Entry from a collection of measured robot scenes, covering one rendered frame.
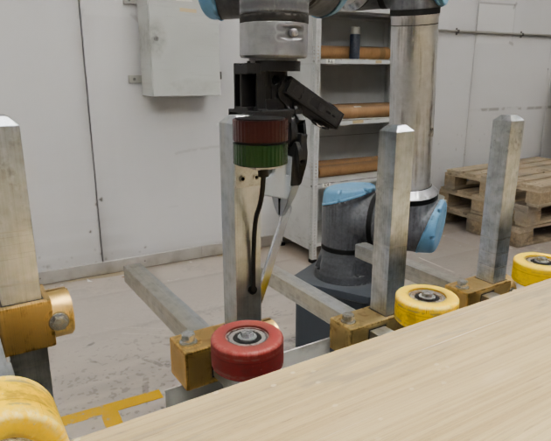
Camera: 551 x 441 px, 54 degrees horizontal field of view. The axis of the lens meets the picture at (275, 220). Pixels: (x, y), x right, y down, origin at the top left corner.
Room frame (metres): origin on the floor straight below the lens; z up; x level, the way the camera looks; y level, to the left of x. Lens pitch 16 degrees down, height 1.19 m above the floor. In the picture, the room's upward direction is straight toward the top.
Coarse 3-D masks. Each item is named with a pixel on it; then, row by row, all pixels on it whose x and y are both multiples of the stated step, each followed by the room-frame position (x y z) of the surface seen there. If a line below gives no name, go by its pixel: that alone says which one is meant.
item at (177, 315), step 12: (132, 264) 0.88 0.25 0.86; (132, 276) 0.83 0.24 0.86; (144, 276) 0.82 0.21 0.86; (132, 288) 0.84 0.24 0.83; (144, 288) 0.78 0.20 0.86; (156, 288) 0.78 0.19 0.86; (168, 288) 0.78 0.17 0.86; (144, 300) 0.79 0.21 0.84; (156, 300) 0.74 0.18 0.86; (168, 300) 0.73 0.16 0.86; (180, 300) 0.73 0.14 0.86; (156, 312) 0.74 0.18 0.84; (168, 312) 0.70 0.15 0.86; (180, 312) 0.69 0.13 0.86; (192, 312) 0.69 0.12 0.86; (168, 324) 0.70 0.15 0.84; (180, 324) 0.66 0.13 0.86; (192, 324) 0.65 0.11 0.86; (204, 324) 0.65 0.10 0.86; (228, 384) 0.54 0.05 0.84
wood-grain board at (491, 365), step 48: (528, 288) 0.68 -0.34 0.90; (384, 336) 0.54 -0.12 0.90; (432, 336) 0.54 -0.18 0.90; (480, 336) 0.54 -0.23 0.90; (528, 336) 0.54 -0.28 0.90; (240, 384) 0.45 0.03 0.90; (288, 384) 0.45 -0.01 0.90; (336, 384) 0.45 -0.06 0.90; (384, 384) 0.45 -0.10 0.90; (432, 384) 0.45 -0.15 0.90; (480, 384) 0.45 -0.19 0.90; (528, 384) 0.45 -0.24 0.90; (96, 432) 0.38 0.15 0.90; (144, 432) 0.38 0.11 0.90; (192, 432) 0.38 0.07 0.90; (240, 432) 0.38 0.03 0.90; (288, 432) 0.38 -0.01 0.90; (336, 432) 0.38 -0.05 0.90; (384, 432) 0.38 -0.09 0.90; (432, 432) 0.38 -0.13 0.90; (480, 432) 0.38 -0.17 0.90; (528, 432) 0.38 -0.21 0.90
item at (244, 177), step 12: (240, 120) 0.57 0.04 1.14; (252, 120) 0.56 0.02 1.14; (264, 120) 0.56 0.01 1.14; (276, 120) 0.57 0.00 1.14; (252, 144) 0.56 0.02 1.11; (264, 144) 0.56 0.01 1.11; (276, 144) 0.56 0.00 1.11; (240, 168) 0.60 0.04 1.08; (252, 168) 0.57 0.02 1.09; (264, 168) 0.56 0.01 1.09; (240, 180) 0.60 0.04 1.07; (252, 180) 0.61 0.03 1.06; (264, 180) 0.58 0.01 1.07; (264, 192) 0.58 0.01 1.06; (252, 240) 0.60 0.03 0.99; (252, 252) 0.61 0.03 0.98; (252, 264) 0.61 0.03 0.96; (252, 276) 0.61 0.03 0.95; (252, 288) 0.61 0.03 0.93
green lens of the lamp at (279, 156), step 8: (240, 144) 0.57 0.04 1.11; (280, 144) 0.57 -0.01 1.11; (240, 152) 0.56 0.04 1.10; (248, 152) 0.56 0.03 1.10; (256, 152) 0.56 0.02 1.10; (264, 152) 0.56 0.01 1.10; (272, 152) 0.56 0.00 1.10; (280, 152) 0.56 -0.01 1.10; (240, 160) 0.56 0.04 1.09; (248, 160) 0.56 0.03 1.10; (256, 160) 0.56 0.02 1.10; (264, 160) 0.56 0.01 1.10; (272, 160) 0.56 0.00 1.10; (280, 160) 0.56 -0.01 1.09
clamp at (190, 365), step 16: (272, 320) 0.64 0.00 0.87; (176, 336) 0.60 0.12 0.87; (208, 336) 0.60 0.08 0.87; (176, 352) 0.58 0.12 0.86; (192, 352) 0.56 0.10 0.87; (208, 352) 0.57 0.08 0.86; (176, 368) 0.58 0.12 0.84; (192, 368) 0.56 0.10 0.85; (208, 368) 0.57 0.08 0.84; (192, 384) 0.56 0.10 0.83
